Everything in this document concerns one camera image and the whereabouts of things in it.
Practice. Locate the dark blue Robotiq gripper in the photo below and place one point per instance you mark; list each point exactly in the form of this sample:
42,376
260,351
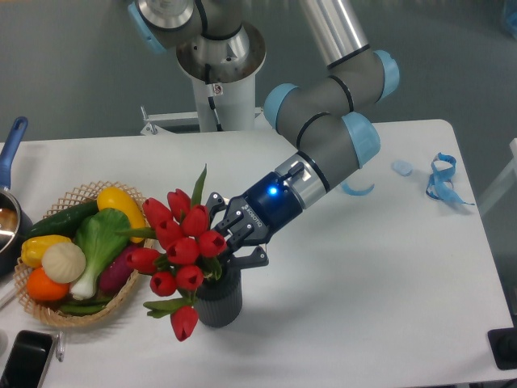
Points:
254,217

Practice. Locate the red tulip bouquet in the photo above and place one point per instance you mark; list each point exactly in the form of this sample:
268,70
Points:
188,255

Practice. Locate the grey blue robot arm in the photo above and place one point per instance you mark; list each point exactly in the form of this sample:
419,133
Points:
324,123

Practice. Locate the dark grey ribbed vase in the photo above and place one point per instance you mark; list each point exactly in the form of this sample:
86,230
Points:
220,302

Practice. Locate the curved blue ribbon strip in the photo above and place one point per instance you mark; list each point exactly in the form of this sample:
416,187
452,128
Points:
345,186

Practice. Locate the yellow squash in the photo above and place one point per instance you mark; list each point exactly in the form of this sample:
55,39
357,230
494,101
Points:
116,198

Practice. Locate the purple sweet potato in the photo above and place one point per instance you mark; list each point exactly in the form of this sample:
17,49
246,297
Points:
115,276

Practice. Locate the green bok choy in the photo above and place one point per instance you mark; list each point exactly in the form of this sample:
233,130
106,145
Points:
100,240

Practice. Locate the woven wicker basket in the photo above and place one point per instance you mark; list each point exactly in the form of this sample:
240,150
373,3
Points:
55,318

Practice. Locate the green cucumber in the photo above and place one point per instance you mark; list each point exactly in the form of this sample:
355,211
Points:
65,222

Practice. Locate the green pea pods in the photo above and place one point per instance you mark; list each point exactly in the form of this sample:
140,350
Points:
85,307

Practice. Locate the white steamed bun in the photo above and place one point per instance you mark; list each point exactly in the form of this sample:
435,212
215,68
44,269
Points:
64,262

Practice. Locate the small blue cap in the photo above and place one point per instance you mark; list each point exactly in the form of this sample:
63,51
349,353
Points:
402,168

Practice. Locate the orange fruit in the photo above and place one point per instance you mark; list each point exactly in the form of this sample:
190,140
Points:
41,288

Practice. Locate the yellow bell pepper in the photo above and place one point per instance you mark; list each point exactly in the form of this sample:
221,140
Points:
33,249

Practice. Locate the blue ribbon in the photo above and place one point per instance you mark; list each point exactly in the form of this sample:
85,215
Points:
439,185

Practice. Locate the black smartphone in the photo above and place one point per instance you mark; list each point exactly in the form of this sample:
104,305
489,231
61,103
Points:
28,360

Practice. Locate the black device at edge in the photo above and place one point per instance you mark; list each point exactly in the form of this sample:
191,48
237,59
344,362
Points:
503,347

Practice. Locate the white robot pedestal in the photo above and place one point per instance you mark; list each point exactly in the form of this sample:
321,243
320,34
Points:
222,74

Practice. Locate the blue handled saucepan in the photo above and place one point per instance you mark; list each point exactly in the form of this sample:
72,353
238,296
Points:
15,223

